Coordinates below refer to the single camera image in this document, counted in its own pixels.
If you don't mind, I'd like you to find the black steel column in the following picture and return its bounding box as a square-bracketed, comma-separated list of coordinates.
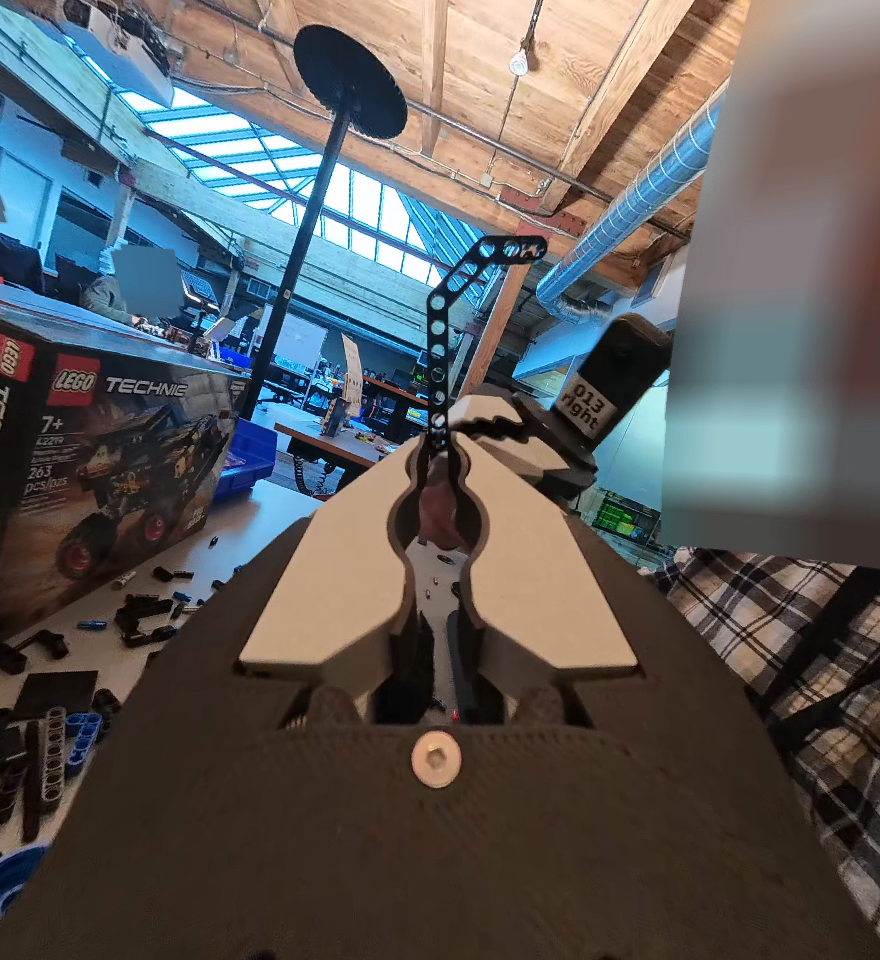
[241, 24, 409, 421]

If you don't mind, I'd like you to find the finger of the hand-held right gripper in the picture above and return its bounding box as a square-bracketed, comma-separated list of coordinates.
[449, 393, 525, 444]
[481, 429, 553, 490]

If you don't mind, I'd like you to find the green lit monitor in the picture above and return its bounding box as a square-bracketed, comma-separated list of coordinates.
[593, 491, 654, 537]

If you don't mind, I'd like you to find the dark grey holed beam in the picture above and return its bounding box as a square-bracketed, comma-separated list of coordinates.
[41, 705, 66, 811]

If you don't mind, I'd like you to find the person's right hand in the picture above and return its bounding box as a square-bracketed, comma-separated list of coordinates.
[417, 483, 462, 549]

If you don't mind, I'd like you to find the wooden office desk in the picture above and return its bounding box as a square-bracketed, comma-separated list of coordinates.
[275, 420, 403, 470]

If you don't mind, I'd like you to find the whiteboard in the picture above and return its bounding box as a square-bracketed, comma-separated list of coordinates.
[260, 303, 328, 369]

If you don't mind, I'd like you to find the hanging light bulb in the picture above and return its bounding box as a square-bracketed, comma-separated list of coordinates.
[507, 0, 546, 76]

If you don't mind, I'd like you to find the black beam piece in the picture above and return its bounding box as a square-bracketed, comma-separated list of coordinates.
[426, 234, 549, 453]

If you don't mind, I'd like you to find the black square panel piece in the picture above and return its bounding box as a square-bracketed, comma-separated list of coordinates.
[12, 669, 99, 721]

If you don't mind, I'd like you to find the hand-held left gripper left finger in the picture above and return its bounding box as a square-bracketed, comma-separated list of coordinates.
[237, 435, 422, 702]

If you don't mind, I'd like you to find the blue plastic bin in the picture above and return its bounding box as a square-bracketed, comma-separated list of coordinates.
[215, 418, 276, 505]

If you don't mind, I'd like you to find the blue angled beam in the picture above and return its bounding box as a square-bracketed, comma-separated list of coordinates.
[65, 712, 103, 777]

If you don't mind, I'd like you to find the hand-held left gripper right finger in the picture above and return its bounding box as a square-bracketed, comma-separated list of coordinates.
[455, 435, 639, 702]

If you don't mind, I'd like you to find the silver ventilation duct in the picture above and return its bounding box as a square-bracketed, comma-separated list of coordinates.
[537, 78, 729, 324]

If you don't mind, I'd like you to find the dark printed toy box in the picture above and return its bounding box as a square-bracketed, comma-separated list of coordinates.
[0, 296, 249, 654]

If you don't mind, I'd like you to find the cardboard sign board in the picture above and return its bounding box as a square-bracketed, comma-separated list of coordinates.
[338, 333, 366, 421]

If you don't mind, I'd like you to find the black strap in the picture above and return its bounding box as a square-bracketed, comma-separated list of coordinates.
[755, 566, 880, 751]

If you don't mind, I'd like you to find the pile of black building pieces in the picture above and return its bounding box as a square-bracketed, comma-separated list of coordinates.
[0, 562, 208, 841]

